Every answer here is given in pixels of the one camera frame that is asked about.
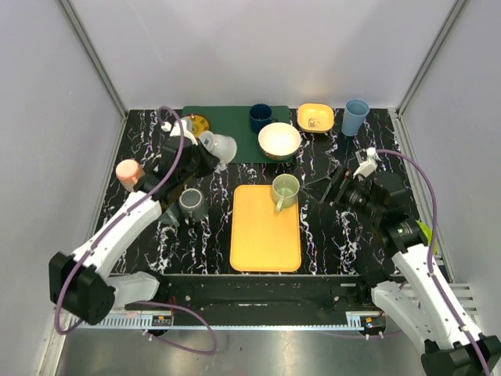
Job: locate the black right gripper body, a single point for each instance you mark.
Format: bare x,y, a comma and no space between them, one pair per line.
342,178

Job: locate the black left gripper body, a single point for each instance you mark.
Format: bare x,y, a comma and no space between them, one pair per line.
206,157

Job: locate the light grey-blue mug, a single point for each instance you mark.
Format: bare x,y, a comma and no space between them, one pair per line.
220,146

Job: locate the pale green mug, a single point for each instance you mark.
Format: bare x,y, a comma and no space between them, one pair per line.
285,189

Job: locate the dark grey mug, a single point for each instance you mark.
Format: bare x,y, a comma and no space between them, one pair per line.
193,205

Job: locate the slate blue hexagonal mug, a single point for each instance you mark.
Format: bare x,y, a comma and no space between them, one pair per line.
170,217

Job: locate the pink mug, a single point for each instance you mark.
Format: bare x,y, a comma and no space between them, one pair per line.
129,172

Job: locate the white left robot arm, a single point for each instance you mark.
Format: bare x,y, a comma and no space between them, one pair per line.
81,282

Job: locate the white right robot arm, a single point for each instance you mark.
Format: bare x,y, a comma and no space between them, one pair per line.
448,340

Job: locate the navy blue mug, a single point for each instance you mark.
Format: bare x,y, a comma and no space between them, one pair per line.
260,115

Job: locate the yellow patterned saucer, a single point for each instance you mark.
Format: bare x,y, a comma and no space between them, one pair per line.
196,123

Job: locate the dark green mat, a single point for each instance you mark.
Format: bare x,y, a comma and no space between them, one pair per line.
233,121

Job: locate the white bowl patterned rim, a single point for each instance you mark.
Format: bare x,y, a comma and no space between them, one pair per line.
279,141

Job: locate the yellow square dish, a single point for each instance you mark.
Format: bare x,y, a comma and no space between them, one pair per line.
315,117

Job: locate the light blue plastic cup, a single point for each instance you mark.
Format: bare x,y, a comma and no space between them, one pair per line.
355,113

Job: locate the orange plastic tray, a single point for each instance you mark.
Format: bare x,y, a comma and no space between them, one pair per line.
263,239

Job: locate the lime green plate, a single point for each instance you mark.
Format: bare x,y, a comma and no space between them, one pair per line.
428,234

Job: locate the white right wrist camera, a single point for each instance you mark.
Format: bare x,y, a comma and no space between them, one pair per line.
367,159

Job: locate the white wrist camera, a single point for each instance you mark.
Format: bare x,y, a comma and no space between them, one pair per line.
367,159
180,128

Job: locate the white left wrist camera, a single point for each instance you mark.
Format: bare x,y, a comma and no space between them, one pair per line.
180,128

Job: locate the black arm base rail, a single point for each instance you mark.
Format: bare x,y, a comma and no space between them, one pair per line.
268,301

